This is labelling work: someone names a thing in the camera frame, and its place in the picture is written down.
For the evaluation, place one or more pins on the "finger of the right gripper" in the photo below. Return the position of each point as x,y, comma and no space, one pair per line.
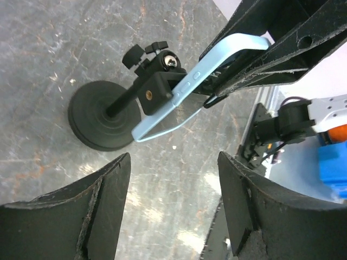
292,56
277,17

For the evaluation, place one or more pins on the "orange tape roll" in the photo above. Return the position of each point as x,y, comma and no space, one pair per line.
338,134

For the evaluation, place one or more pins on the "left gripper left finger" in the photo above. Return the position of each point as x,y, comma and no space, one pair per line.
79,221

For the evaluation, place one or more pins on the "blue plastic bin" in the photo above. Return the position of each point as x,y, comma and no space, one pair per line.
332,169

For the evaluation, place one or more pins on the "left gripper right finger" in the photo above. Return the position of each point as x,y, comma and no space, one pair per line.
268,221

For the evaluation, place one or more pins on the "black phone stand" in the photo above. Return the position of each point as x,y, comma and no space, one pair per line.
102,114

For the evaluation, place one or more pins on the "phone with light blue case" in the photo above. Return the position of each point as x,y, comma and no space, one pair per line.
213,59

